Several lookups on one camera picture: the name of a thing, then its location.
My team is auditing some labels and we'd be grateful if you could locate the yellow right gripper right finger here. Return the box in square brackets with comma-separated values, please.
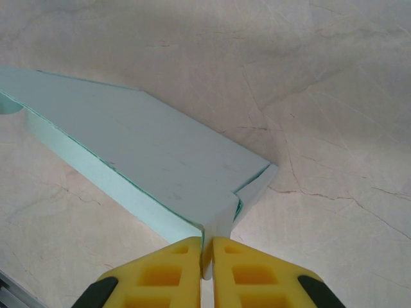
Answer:
[211, 236, 338, 308]

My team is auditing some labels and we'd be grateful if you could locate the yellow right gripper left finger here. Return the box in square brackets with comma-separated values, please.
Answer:
[73, 236, 203, 308]

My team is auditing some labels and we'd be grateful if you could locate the teal paper box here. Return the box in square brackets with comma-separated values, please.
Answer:
[0, 65, 279, 280]

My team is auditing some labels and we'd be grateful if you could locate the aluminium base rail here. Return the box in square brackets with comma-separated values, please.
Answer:
[0, 269, 42, 308]

